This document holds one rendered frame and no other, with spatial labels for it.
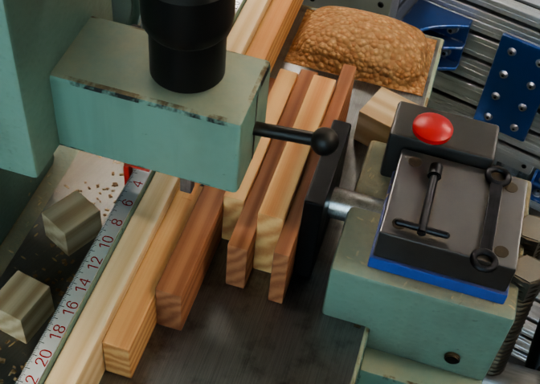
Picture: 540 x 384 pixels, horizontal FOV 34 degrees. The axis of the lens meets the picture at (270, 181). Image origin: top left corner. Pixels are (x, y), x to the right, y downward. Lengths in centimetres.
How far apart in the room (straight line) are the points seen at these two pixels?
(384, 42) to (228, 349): 35
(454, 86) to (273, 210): 81
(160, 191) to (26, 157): 12
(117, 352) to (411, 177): 24
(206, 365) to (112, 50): 24
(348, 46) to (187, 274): 32
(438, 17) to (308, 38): 49
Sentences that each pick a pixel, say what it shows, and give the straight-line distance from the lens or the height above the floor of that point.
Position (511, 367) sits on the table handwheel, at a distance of 78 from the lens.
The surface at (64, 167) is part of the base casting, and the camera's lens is 91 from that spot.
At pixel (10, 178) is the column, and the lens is 82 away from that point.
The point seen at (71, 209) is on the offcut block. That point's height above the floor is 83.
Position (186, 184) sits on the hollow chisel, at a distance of 67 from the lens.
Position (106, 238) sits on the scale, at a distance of 65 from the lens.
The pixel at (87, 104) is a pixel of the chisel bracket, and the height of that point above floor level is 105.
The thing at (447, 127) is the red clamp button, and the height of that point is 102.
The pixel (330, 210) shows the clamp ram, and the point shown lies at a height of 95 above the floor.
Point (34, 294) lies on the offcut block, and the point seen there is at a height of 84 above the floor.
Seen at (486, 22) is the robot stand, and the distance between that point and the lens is 134.
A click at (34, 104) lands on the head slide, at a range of 59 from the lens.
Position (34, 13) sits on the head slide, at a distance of 56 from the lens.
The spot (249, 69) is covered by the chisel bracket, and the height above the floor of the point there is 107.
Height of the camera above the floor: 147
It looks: 49 degrees down
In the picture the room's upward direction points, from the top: 6 degrees clockwise
